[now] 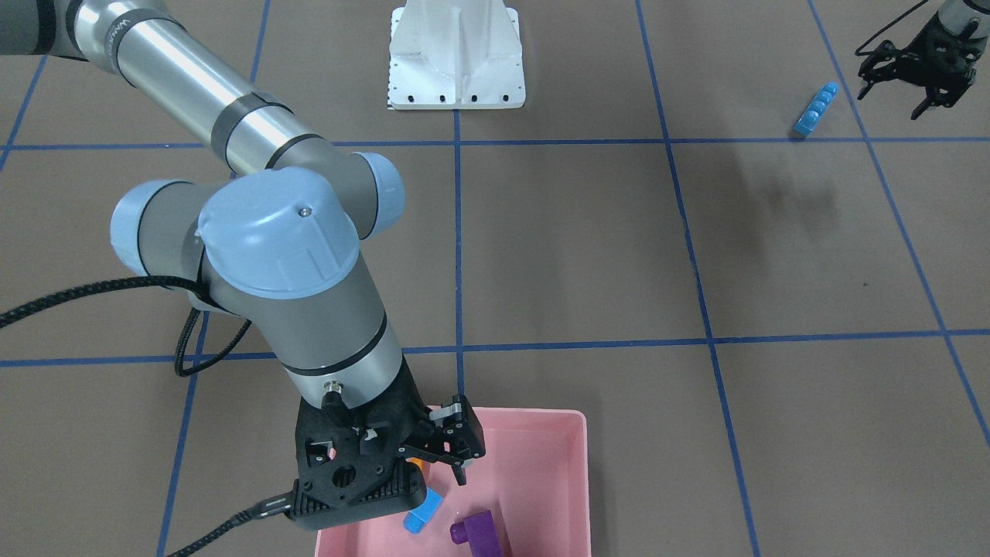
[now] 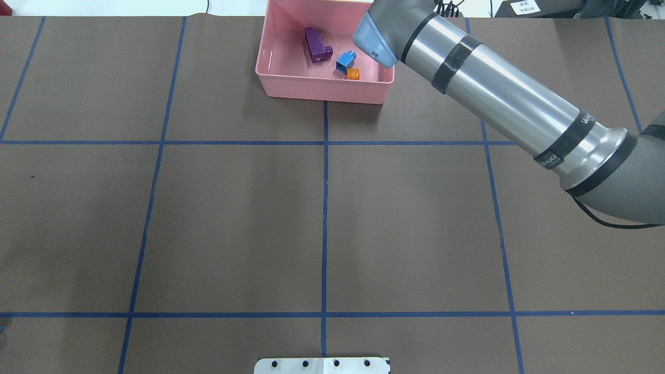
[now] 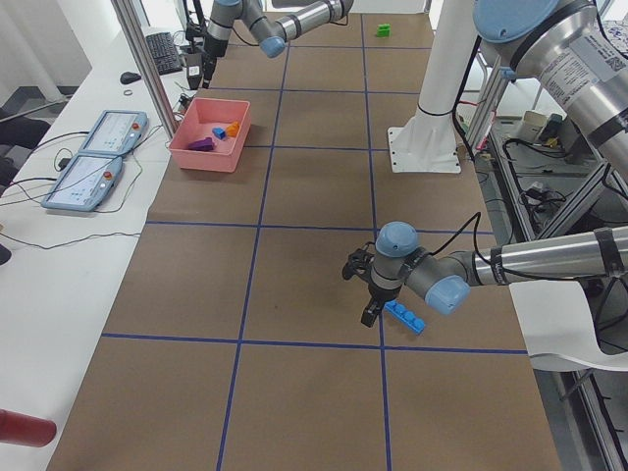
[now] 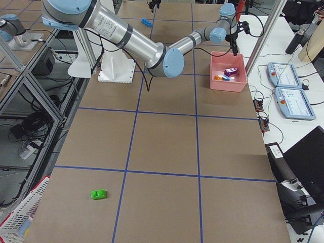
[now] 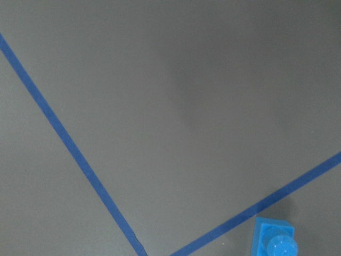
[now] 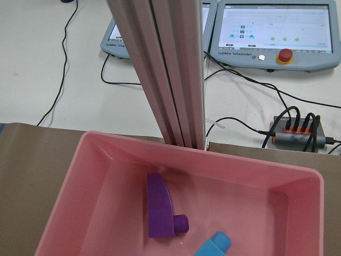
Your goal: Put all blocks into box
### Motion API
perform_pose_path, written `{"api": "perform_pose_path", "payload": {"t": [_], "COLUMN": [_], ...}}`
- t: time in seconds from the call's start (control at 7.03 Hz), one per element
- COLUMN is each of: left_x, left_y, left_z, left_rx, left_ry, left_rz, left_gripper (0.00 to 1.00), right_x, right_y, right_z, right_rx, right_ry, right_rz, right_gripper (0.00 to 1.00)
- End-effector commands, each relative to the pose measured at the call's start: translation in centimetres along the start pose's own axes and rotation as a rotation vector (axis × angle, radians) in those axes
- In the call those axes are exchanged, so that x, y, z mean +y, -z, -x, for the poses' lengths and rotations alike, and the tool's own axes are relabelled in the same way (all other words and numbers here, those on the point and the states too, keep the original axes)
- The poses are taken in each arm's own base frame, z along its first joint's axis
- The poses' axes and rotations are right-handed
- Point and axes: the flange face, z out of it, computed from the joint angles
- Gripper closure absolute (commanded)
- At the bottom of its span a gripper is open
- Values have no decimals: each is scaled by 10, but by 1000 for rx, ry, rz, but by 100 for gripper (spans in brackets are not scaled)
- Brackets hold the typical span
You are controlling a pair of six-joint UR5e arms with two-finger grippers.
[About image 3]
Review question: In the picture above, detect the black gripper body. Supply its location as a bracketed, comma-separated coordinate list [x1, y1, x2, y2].
[202, 34, 227, 74]
[342, 248, 400, 309]

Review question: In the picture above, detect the long blue block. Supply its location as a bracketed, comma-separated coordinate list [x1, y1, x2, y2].
[385, 300, 426, 335]

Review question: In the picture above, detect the small blue block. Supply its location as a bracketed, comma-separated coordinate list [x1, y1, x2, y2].
[212, 128, 227, 140]

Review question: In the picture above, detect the orange block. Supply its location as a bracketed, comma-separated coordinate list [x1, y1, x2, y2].
[226, 122, 240, 137]

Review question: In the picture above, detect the purple block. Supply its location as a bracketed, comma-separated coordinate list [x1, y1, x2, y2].
[187, 136, 215, 152]

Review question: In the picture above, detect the green block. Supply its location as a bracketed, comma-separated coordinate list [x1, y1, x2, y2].
[376, 24, 392, 37]

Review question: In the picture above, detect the black labelled box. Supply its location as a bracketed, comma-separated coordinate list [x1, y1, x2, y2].
[184, 53, 203, 90]

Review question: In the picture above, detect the pink plastic box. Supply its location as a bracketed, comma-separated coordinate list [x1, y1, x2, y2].
[169, 97, 251, 173]

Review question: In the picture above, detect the black keyboard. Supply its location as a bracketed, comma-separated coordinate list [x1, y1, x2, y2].
[145, 32, 183, 76]

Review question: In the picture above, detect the black computer mouse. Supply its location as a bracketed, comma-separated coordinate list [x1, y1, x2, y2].
[120, 72, 141, 84]

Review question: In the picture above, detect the far teach pendant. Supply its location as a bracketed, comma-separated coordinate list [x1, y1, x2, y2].
[79, 110, 148, 156]

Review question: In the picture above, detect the teach pendant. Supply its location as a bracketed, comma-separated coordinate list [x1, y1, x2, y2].
[79, 110, 148, 156]
[40, 153, 123, 212]

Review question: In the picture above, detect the near teach pendant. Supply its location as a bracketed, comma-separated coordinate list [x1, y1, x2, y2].
[40, 153, 123, 212]

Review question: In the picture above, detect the red cylinder bottle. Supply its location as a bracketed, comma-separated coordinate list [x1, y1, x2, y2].
[0, 409, 57, 447]

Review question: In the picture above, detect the aluminium frame post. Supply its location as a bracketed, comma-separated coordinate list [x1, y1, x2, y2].
[111, 0, 178, 140]

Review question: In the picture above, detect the white camera stand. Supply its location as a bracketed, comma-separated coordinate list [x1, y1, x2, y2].
[388, 0, 478, 174]

